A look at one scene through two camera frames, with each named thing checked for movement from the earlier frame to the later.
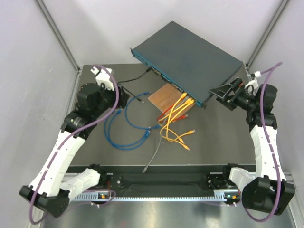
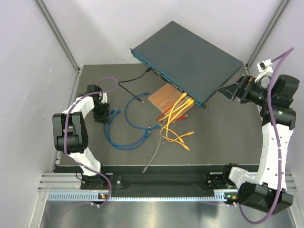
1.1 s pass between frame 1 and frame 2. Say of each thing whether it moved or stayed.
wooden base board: stayed
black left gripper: moved
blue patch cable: stayed
